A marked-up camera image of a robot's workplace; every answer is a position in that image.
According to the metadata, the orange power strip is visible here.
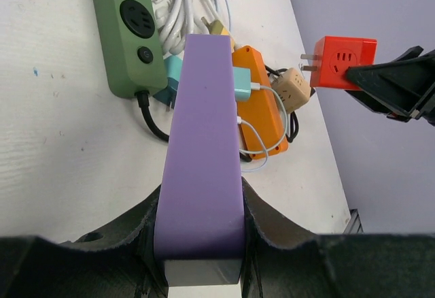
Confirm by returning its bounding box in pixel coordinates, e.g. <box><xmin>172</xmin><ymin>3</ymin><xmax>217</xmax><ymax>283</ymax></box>
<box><xmin>232</xmin><ymin>46</ymin><xmax>288</xmax><ymax>159</ymax></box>

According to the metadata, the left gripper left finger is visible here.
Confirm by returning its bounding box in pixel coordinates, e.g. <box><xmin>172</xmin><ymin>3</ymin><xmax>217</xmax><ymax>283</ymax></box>
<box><xmin>1</xmin><ymin>189</ymin><xmax>169</xmax><ymax>297</ymax></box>

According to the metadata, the purple power strip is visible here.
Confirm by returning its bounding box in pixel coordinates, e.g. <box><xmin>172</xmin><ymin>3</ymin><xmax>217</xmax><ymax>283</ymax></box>
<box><xmin>154</xmin><ymin>35</ymin><xmax>245</xmax><ymax>286</ymax></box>

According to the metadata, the red cube plug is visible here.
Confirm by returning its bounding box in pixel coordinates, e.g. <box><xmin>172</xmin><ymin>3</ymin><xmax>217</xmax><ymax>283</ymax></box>
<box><xmin>300</xmin><ymin>36</ymin><xmax>377</xmax><ymax>90</ymax></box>

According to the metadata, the teal plug adapter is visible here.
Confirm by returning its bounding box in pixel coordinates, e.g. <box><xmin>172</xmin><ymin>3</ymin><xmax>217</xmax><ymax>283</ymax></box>
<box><xmin>233</xmin><ymin>67</ymin><xmax>251</xmax><ymax>101</ymax></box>
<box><xmin>153</xmin><ymin>56</ymin><xmax>183</xmax><ymax>111</ymax></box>

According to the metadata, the green power strip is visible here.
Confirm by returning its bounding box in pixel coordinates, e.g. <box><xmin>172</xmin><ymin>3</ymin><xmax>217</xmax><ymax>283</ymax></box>
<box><xmin>93</xmin><ymin>0</ymin><xmax>168</xmax><ymax>99</ymax></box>

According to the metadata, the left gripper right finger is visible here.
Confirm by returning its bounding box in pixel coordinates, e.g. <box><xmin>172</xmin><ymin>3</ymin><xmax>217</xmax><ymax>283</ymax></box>
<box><xmin>241</xmin><ymin>180</ymin><xmax>434</xmax><ymax>297</ymax></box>

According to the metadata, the black power cord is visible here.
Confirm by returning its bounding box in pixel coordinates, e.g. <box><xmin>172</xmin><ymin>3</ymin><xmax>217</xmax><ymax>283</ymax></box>
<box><xmin>135</xmin><ymin>68</ymin><xmax>302</xmax><ymax>163</ymax></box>

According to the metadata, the yellow plug adapter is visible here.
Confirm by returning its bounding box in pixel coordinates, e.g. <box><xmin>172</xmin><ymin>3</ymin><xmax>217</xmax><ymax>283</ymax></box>
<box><xmin>201</xmin><ymin>17</ymin><xmax>235</xmax><ymax>52</ymax></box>

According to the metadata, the thin light blue cable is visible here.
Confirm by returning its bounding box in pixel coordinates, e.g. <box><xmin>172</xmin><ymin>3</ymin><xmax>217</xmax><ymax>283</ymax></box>
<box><xmin>213</xmin><ymin>0</ymin><xmax>290</xmax><ymax>173</ymax></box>

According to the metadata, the beige cube plug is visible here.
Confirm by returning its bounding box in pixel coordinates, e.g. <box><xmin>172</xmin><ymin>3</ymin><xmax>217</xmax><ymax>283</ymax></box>
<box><xmin>271</xmin><ymin>68</ymin><xmax>312</xmax><ymax>114</ymax></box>

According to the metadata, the white bundled cable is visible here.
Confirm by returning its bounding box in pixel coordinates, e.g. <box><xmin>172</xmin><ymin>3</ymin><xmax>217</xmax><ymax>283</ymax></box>
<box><xmin>151</xmin><ymin>0</ymin><xmax>228</xmax><ymax>56</ymax></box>

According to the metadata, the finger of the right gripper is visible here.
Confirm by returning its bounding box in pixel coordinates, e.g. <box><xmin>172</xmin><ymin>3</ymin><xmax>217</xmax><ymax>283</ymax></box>
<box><xmin>345</xmin><ymin>46</ymin><xmax>434</xmax><ymax>123</ymax></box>

